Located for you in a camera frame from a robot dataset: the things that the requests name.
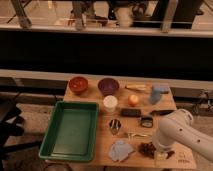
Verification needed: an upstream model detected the dark red grape bunch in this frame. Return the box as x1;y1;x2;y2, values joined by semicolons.
137;141;176;160

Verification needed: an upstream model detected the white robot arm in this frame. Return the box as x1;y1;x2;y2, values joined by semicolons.
152;109;213;162

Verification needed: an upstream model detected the metal measuring cup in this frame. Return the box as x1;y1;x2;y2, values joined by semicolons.
109;119;121;135

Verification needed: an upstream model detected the white plastic cup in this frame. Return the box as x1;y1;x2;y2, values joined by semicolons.
103;95;118;113

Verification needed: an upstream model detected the small black box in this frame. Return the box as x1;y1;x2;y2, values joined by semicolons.
140;116;153;128

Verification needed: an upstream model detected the light blue folded cloth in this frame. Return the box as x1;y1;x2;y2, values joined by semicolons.
108;140;134;162

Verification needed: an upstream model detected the black rectangular block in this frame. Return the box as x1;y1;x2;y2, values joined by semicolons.
121;108;141;117

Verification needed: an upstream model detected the orange apple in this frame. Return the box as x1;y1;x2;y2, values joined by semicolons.
128;94;139;107

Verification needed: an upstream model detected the yellow banana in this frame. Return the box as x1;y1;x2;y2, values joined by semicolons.
125;84;151;92

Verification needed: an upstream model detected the purple bowl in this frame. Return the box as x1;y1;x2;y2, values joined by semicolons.
98;78;119;96

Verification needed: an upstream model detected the green plastic tray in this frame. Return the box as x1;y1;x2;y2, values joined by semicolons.
39;101;99;162

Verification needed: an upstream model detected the red bowl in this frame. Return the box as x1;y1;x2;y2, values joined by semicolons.
68;76;88;94

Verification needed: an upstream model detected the black chair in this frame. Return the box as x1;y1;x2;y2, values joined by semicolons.
0;99;41;171

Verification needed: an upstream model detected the black handled knife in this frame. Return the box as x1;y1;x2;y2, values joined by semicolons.
150;110;175;116

